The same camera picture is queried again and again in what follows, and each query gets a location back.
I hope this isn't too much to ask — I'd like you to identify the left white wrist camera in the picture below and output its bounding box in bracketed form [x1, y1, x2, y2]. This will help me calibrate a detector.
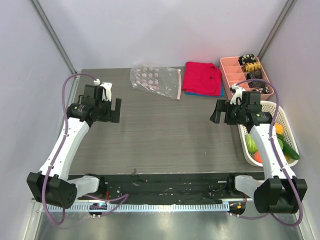
[93, 78, 113, 102]

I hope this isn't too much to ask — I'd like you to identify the slotted cable duct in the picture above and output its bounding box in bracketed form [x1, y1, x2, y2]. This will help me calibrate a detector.
[41, 202, 230, 213]

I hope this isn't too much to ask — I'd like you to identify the white perforated basket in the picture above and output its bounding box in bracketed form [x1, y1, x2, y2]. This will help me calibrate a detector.
[238, 107, 300, 167]

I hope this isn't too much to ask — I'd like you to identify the black pink dotted rolled sock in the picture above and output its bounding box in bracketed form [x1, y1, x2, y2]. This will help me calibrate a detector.
[256, 86, 270, 95]

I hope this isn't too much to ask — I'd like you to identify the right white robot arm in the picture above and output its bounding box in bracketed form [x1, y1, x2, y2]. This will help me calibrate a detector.
[210, 91, 308, 214]

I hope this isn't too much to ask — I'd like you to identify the green toy cucumber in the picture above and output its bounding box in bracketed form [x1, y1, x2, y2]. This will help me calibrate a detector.
[276, 133, 300, 160]

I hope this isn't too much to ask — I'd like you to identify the blue folded cloth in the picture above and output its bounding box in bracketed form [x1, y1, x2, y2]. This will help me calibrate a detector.
[184, 84, 224, 98]

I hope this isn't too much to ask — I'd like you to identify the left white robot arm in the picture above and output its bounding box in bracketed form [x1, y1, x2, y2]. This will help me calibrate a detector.
[26, 82, 122, 209]

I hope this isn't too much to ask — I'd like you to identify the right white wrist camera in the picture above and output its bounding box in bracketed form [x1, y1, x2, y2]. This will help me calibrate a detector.
[230, 83, 246, 105]

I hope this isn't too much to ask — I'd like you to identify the yellow striped rolled sock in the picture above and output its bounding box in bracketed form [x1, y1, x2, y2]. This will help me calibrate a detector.
[241, 62, 262, 73]

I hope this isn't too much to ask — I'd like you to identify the dark patterned rolled sock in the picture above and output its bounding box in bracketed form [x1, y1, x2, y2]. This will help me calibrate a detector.
[246, 69, 263, 80]

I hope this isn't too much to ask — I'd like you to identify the pink divided organizer tray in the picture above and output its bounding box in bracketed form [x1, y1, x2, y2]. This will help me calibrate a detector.
[219, 56, 274, 100]

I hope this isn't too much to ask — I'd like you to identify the red orange toy fruit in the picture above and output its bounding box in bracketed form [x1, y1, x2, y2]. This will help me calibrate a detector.
[253, 151, 262, 164]

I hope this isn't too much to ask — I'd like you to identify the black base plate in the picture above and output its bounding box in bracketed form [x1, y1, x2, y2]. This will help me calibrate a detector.
[93, 172, 245, 205]

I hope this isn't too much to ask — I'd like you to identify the clear pink zip top bag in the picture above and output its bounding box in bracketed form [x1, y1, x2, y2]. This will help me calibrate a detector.
[129, 64, 182, 100]

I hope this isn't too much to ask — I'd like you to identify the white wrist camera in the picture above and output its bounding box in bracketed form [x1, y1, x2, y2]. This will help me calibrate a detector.
[230, 83, 246, 105]
[93, 78, 113, 102]

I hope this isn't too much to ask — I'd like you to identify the red folded cloth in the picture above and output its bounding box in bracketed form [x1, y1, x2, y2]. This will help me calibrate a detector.
[182, 61, 222, 96]

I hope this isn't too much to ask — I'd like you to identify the black floral rolled sock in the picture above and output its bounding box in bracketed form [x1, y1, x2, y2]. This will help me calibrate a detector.
[238, 54, 257, 66]

